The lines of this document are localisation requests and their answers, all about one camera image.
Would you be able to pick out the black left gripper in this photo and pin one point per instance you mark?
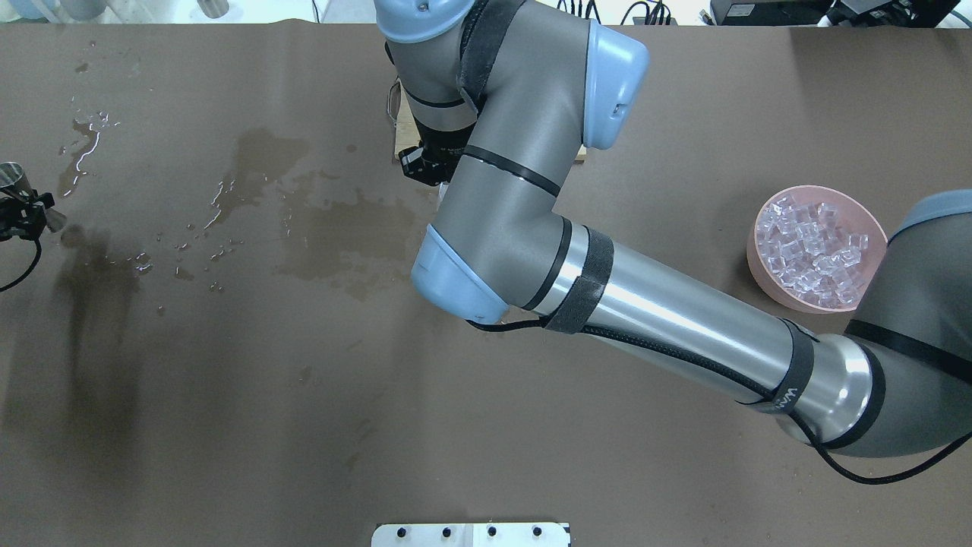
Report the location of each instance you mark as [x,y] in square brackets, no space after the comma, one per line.
[20,210]

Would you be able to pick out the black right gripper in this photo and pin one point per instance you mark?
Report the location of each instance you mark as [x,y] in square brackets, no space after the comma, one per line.
[439,144]

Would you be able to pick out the pink bowl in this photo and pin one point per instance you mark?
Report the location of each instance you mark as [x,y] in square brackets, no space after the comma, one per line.
[815,249]

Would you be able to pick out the steel double jigger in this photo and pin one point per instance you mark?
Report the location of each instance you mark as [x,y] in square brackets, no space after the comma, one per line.
[16,186]

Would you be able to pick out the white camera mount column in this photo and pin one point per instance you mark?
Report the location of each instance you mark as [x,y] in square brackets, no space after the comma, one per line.
[473,534]

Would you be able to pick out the small steel cup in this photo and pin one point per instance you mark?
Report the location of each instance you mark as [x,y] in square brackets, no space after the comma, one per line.
[214,9]

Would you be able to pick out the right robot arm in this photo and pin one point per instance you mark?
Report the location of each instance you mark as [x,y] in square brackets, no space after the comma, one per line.
[505,93]

